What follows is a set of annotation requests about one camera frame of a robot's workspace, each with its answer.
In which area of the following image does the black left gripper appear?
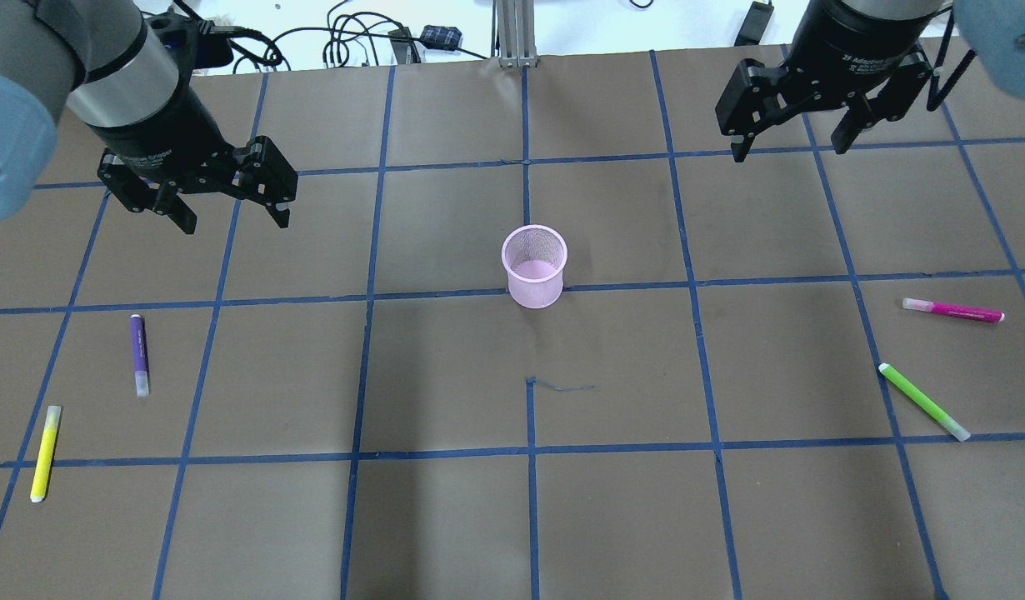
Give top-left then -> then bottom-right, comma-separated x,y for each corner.
91,79 -> 298,235

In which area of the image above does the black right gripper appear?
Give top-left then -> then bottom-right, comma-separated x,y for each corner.
715,1 -> 934,163

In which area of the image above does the purple marker pen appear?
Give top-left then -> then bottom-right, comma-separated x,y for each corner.
129,314 -> 150,398

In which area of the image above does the pink marker pen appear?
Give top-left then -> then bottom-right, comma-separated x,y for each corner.
901,297 -> 1007,323

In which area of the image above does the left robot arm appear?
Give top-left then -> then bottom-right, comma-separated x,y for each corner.
0,1 -> 298,234

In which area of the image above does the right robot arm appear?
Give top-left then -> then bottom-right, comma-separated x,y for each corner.
715,1 -> 1025,163

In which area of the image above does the pink mesh cup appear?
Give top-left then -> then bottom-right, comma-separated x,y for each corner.
500,224 -> 568,310

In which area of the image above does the black power adapter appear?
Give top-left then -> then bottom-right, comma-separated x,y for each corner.
733,1 -> 774,47

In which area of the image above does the yellow marker pen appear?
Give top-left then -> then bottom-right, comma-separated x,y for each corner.
29,405 -> 63,503

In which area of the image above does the green marker pen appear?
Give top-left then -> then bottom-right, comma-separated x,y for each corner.
876,363 -> 971,442

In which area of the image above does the aluminium frame post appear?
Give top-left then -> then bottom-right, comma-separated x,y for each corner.
491,0 -> 538,69

